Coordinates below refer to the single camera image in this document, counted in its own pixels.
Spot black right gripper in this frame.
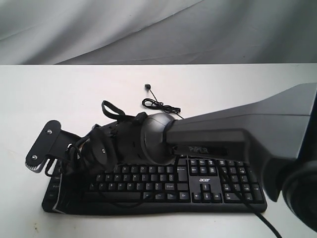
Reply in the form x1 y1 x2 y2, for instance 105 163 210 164
53 122 118 213

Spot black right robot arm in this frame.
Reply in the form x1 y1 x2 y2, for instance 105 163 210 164
61 83 317 230

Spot black acer keyboard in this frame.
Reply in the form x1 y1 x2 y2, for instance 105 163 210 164
42 155 267 216

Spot grey backdrop cloth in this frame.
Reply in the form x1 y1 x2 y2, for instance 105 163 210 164
0 0 317 65

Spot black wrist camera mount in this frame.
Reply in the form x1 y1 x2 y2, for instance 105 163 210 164
25 120 80 173

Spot black keyboard usb cable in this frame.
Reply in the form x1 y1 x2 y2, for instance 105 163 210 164
141 83 185 119

